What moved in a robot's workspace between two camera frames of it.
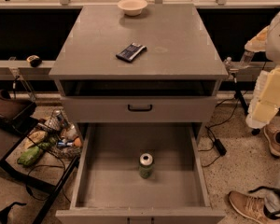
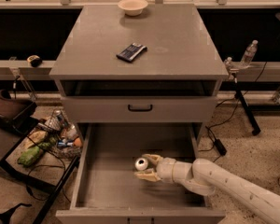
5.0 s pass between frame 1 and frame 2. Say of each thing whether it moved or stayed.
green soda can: moved
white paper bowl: stayed
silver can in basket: stayed
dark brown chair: stayed
